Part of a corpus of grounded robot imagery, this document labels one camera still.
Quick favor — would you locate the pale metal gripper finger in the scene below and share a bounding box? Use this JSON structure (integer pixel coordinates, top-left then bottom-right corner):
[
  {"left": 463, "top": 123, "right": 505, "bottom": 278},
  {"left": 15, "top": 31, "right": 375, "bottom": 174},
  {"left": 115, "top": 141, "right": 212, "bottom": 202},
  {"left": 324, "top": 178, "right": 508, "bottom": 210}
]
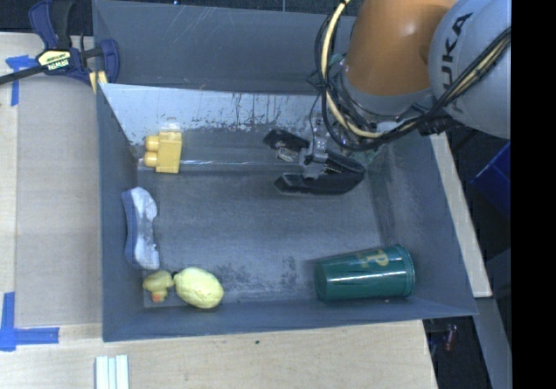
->
[
  {"left": 302, "top": 151, "right": 331, "bottom": 178},
  {"left": 308, "top": 115, "right": 330, "bottom": 153}
]

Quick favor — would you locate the black plastic clip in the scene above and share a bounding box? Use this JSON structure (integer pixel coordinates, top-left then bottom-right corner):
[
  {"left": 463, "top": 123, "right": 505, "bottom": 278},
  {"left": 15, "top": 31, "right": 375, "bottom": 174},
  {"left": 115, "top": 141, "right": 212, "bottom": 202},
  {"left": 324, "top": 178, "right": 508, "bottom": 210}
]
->
[{"left": 262, "top": 128, "right": 367, "bottom": 197}]

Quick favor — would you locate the grey metal bin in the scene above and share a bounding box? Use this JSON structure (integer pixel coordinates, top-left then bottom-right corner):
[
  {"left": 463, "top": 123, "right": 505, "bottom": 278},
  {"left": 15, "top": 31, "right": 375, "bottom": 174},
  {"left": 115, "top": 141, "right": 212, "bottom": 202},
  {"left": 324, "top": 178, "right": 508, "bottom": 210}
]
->
[{"left": 90, "top": 0, "right": 480, "bottom": 343}]

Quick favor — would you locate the dark green cup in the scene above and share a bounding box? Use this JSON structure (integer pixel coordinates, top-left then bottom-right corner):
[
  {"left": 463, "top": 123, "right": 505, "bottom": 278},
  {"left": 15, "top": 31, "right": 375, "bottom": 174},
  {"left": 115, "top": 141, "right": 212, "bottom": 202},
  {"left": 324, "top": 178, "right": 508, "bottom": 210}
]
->
[{"left": 313, "top": 243, "right": 417, "bottom": 304}]

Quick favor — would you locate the yellow toy brick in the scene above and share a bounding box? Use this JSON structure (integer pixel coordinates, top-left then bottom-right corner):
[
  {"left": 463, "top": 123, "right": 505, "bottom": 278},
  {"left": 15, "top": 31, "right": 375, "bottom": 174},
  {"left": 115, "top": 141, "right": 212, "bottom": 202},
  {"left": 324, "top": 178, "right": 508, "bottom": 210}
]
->
[{"left": 143, "top": 129, "right": 184, "bottom": 175}]

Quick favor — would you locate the yellow toy lemon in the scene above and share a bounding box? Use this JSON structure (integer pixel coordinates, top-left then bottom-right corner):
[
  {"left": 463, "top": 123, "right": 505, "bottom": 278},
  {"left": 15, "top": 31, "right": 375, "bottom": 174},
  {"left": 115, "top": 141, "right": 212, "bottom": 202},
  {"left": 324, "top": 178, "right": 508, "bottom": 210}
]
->
[{"left": 173, "top": 266, "right": 226, "bottom": 310}]

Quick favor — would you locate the yellow rubber duck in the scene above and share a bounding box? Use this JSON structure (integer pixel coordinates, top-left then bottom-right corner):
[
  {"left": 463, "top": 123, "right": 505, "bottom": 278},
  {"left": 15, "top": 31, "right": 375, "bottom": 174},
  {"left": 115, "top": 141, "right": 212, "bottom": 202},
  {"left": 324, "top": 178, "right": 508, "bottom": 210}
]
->
[{"left": 142, "top": 269, "right": 176, "bottom": 304}]

